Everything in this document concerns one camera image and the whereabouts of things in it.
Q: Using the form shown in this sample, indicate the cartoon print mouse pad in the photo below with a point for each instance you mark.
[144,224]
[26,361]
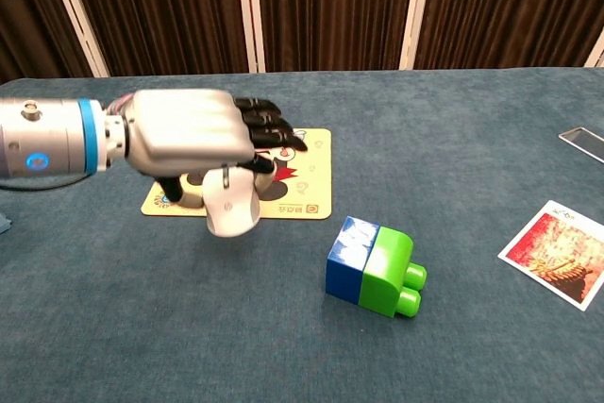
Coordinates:
[311,186]

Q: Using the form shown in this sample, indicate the teal table cloth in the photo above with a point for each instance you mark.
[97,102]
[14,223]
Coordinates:
[189,327]

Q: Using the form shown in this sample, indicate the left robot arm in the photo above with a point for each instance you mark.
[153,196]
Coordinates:
[47,148]

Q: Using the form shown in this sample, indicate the green toy brick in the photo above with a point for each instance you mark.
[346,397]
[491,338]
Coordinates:
[384,271]

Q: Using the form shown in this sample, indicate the white computer mouse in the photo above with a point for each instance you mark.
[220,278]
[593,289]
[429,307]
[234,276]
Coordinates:
[231,209]

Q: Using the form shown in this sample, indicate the white partition post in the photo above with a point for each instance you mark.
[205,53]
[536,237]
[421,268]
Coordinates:
[78,16]
[597,54]
[249,11]
[417,11]

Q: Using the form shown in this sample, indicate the blue toy brick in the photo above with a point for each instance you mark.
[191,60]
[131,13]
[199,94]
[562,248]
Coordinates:
[347,261]

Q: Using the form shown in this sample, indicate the dark brown curtain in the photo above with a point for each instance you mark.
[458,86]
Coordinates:
[165,11]
[509,6]
[330,11]
[28,21]

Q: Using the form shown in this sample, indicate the red picture card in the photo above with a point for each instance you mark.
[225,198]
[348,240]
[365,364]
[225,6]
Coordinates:
[557,252]

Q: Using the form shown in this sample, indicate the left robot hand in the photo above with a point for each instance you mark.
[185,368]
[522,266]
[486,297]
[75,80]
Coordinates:
[189,129]

